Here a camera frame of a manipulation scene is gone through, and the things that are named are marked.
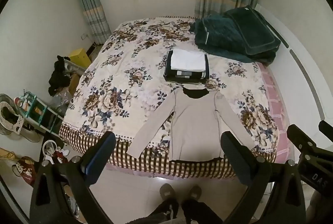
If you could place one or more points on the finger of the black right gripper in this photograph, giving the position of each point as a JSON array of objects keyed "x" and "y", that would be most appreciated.
[
  {"x": 325, "y": 128},
  {"x": 301, "y": 141}
]

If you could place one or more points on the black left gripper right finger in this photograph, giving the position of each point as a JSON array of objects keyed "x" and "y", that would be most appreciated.
[{"x": 251, "y": 171}]

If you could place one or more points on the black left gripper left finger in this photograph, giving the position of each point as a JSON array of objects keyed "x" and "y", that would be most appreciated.
[{"x": 85, "y": 171}]

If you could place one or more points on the beige long sleeve shirt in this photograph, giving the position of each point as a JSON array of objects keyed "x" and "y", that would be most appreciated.
[{"x": 199, "y": 118}]

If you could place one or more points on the black clothes pile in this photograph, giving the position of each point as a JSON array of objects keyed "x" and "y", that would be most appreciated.
[{"x": 58, "y": 78}]

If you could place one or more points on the pink bed sheet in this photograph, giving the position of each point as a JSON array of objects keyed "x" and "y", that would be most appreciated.
[{"x": 278, "y": 113}]

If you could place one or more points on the white curved headboard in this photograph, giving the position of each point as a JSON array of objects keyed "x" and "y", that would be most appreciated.
[{"x": 305, "y": 92}]

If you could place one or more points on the right grey slipper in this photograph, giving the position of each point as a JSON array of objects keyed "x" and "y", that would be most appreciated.
[{"x": 195, "y": 192}]

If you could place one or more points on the red patterned bag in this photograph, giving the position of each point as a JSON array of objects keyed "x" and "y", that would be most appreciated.
[{"x": 25, "y": 168}]

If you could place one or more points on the green storage rack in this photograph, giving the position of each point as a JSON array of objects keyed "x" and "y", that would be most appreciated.
[{"x": 41, "y": 114}]

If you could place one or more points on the floral bed quilt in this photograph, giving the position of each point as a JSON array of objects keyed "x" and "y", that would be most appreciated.
[{"x": 125, "y": 85}]

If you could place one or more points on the grey white shoe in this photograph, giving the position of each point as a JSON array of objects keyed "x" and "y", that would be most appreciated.
[{"x": 13, "y": 123}]

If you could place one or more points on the yellow box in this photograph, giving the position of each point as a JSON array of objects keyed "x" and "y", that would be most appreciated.
[{"x": 80, "y": 58}]

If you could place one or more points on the dark green folded blanket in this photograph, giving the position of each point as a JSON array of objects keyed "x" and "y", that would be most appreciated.
[{"x": 240, "y": 34}]

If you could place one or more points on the folded white garment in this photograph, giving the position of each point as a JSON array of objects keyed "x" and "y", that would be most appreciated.
[{"x": 191, "y": 61}]

